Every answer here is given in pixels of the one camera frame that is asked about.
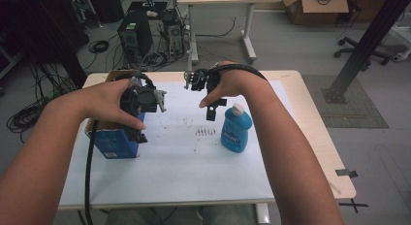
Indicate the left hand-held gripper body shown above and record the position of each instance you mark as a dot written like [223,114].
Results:
[143,99]

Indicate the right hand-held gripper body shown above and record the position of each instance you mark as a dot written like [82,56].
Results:
[202,79]

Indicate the blue cardboard box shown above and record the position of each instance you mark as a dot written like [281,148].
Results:
[113,142]

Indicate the blue bottle with white cap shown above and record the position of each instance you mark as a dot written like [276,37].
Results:
[236,128]

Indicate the person's right hand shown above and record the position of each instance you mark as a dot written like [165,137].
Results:
[236,82]

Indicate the person's left hand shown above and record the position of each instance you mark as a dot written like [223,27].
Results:
[103,102]

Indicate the open computer case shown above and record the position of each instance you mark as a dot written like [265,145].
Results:
[173,32]

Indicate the white paper mat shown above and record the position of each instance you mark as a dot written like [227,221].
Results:
[181,167]

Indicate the black computer tower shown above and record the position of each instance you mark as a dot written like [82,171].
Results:
[134,34]

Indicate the white table leg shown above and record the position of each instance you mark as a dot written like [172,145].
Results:
[262,215]

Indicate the black curtain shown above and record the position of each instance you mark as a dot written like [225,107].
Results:
[42,31]

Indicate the brown cardboard box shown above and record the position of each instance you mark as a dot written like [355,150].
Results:
[313,10]

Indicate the grey floor mat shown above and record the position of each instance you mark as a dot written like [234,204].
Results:
[352,112]

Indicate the black tape strip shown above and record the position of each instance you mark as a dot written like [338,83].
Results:
[345,172]

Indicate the black office chair base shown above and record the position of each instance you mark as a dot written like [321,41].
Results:
[358,50]

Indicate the black tape cross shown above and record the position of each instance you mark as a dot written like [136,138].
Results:
[353,205]

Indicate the black metal post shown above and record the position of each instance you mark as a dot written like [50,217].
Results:
[365,47]

